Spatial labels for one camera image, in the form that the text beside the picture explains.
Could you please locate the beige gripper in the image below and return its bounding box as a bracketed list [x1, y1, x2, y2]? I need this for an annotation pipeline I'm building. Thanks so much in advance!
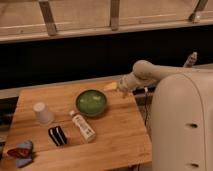
[104, 73, 138, 97]

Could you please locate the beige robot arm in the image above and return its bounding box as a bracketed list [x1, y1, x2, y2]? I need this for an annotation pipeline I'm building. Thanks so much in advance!
[104, 60, 213, 171]

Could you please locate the green bowl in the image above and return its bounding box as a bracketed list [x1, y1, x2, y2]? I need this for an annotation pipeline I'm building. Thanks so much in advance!
[75, 89, 107, 117]

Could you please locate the white plastic bottle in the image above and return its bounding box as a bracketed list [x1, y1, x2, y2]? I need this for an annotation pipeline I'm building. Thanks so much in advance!
[69, 110, 96, 142]

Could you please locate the small clear glass bottle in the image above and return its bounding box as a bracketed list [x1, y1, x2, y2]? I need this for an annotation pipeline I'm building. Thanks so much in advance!
[184, 52, 197, 68]

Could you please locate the blue and red cloth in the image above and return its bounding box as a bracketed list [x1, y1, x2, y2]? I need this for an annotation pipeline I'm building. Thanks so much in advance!
[7, 140, 33, 168]

